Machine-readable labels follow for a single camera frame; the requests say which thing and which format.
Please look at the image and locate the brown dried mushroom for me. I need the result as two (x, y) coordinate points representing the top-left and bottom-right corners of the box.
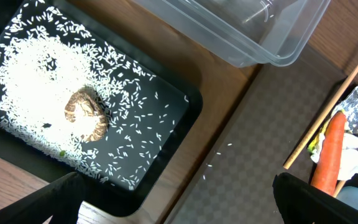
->
(65, 91), (108, 141)

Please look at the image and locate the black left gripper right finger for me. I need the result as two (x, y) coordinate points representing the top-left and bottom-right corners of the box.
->
(272, 172), (358, 224)

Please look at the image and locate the pile of white rice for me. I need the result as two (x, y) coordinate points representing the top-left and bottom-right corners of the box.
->
(0, 1), (175, 191)

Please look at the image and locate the clear plastic bin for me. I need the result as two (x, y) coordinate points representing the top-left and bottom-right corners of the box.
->
(135, 0), (330, 68)

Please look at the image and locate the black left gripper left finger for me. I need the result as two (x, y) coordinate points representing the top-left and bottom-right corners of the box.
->
(0, 172), (86, 224)

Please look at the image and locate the wooden chopstick left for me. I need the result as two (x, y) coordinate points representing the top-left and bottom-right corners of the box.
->
(283, 64), (358, 169)

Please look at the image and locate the dark brown serving tray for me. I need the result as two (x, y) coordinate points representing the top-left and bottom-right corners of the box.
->
(167, 47), (346, 224)

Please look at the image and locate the white paper napkin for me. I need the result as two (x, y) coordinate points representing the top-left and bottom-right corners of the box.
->
(308, 133), (358, 180)

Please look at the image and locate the black waste bin tray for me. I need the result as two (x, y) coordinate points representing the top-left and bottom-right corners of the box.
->
(0, 1), (203, 217)

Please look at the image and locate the orange carrot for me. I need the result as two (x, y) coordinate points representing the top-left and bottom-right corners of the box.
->
(310, 111), (347, 196)

